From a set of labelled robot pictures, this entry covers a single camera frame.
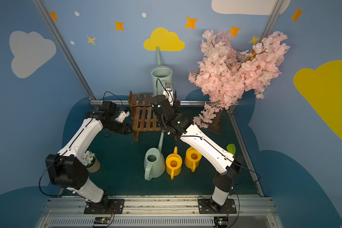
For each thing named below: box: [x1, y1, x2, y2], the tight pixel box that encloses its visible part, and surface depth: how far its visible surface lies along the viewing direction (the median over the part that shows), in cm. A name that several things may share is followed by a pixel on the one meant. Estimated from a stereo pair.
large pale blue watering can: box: [150, 46, 173, 98], surface depth 74 cm
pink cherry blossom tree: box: [188, 29, 291, 129], surface depth 69 cm
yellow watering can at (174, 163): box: [165, 146, 183, 181], surface depth 81 cm
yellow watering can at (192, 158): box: [184, 146, 202, 173], surface depth 84 cm
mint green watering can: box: [143, 131, 166, 182], surface depth 78 cm
